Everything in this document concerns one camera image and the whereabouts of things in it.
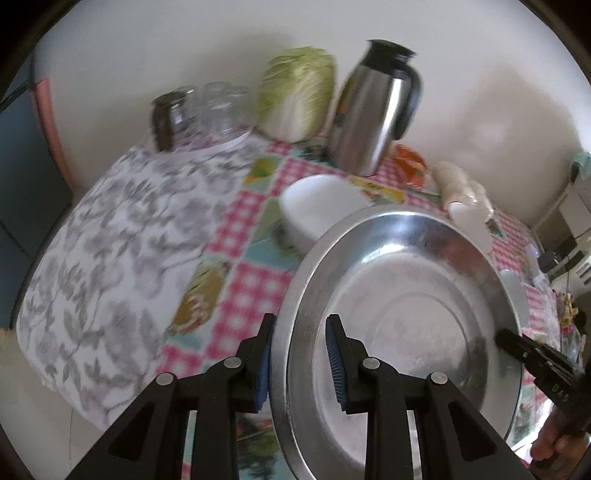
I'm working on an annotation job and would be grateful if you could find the red rimmed strawberry bowl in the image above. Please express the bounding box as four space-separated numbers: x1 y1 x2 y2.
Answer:
448 202 493 254

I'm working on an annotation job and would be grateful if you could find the round glass tray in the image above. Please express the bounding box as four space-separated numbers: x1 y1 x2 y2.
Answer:
176 127 252 154

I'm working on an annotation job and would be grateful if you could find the checkered picture tablecloth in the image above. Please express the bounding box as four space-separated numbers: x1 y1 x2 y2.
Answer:
159 137 560 479

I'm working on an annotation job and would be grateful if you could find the large steel plate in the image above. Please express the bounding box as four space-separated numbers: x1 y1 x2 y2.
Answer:
270 206 523 479

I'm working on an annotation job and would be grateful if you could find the right hand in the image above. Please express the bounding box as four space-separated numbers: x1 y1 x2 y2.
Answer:
530 408 588 461

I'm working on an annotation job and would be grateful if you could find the orange snack packet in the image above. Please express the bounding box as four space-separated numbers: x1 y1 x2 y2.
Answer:
393 144 429 189

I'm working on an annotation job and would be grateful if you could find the napa cabbage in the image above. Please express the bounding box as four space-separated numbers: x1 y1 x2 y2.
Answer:
256 47 335 143

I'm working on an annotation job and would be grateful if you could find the clear drinking glass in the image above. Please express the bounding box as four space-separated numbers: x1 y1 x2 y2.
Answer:
198 81 253 135

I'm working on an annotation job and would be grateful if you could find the white cabinet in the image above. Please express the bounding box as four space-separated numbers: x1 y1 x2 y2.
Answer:
532 183 590 253

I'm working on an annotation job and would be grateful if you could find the steel thermos jug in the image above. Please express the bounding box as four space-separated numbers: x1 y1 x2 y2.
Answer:
327 39 423 176

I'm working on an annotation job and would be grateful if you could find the white square bowl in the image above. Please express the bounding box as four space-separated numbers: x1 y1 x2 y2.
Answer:
279 174 373 254

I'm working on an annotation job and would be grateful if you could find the grey floral cloth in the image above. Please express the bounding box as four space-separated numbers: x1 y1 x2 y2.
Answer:
16 134 269 430

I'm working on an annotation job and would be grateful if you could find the light blue printed bowl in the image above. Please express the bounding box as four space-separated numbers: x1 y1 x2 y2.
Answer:
499 269 530 329

